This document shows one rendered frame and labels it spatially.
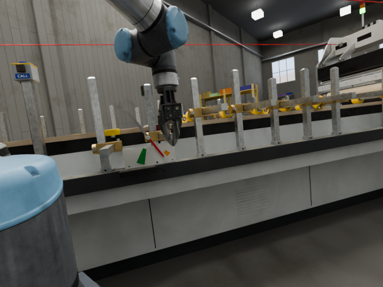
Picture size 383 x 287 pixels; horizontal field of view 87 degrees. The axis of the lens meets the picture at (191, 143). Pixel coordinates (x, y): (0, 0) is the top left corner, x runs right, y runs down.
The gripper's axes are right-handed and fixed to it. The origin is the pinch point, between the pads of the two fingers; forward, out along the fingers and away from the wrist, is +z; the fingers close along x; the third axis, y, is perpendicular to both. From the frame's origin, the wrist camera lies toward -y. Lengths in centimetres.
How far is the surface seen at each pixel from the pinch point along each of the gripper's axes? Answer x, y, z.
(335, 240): 107, -25, 82
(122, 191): -23.0, -31.4, 23.1
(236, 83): 46, -28, -27
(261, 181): 72, -52, 41
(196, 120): 20.0, -28.9, -8.5
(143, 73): 40, -577, -191
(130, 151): -16.6, -28.4, 3.3
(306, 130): 94, -30, 6
